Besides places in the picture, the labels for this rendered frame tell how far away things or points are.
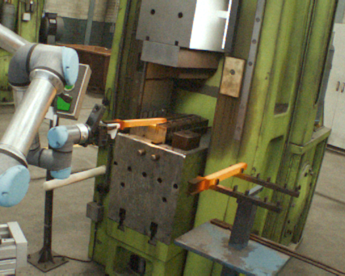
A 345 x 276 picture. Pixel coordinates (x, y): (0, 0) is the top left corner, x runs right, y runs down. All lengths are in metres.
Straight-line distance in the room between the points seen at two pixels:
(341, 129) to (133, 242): 5.43
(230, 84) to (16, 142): 1.07
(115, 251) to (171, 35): 1.13
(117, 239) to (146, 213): 0.26
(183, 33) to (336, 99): 5.44
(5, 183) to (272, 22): 1.29
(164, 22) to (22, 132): 0.99
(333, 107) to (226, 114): 5.30
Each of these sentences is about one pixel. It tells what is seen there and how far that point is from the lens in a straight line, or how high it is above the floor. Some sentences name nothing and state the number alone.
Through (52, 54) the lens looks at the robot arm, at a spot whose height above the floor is 1.31.
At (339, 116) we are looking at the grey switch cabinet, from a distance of 7.11.
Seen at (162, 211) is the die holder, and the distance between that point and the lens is 1.95.
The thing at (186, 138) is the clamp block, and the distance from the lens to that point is 1.87.
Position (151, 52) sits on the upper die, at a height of 1.32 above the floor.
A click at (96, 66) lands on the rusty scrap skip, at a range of 8.44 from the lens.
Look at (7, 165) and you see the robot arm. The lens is 1.11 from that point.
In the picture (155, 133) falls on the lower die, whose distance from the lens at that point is 1.96.
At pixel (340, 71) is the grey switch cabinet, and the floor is 1.33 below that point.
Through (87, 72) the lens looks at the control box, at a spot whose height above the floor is 1.16.
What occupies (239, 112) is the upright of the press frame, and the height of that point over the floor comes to 1.12.
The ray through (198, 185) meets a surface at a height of 0.94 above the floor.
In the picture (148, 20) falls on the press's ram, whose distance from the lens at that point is 1.98.
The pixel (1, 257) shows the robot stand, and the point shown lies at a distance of 1.29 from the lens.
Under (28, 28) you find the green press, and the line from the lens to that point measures 6.75.
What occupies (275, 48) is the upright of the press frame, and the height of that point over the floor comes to 1.44.
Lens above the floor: 1.42
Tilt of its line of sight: 14 degrees down
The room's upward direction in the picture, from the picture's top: 9 degrees clockwise
